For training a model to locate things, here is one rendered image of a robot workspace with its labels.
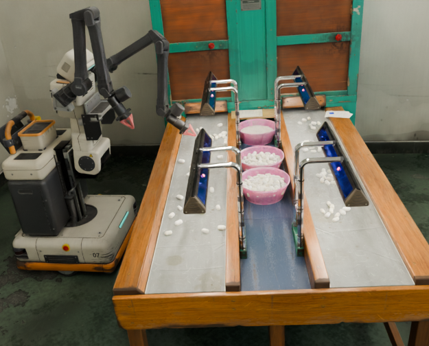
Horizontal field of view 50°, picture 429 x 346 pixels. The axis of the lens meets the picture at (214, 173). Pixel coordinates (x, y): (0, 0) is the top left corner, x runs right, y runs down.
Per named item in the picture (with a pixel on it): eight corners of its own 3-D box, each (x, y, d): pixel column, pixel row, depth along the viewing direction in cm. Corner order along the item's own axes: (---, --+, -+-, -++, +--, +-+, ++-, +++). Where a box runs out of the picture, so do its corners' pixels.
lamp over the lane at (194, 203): (183, 215, 162) (180, 197, 159) (195, 142, 217) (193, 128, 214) (206, 213, 162) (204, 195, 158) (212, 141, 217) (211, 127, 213)
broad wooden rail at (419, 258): (409, 317, 173) (416, 279, 165) (323, 131, 333) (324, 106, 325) (442, 316, 172) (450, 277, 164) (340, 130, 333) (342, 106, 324)
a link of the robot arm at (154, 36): (161, 25, 271) (154, 25, 262) (171, 47, 272) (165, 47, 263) (104, 62, 288) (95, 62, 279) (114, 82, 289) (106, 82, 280)
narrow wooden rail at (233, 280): (226, 308, 174) (224, 285, 169) (228, 126, 334) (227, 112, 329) (241, 307, 174) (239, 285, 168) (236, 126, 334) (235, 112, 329)
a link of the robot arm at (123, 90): (103, 85, 248) (98, 90, 241) (121, 75, 244) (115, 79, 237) (117, 104, 252) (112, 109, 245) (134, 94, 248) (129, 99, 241)
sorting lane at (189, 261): (145, 298, 173) (144, 293, 172) (186, 120, 333) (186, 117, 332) (225, 295, 171) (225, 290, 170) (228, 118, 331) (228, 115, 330)
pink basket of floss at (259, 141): (257, 152, 289) (257, 137, 284) (228, 140, 307) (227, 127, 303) (285, 138, 303) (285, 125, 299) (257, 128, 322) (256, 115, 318)
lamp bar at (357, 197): (345, 207, 159) (346, 189, 155) (316, 136, 214) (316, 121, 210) (369, 206, 158) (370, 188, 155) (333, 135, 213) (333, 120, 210)
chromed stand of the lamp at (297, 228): (296, 257, 195) (298, 161, 174) (291, 229, 212) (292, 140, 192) (342, 255, 193) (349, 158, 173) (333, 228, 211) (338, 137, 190)
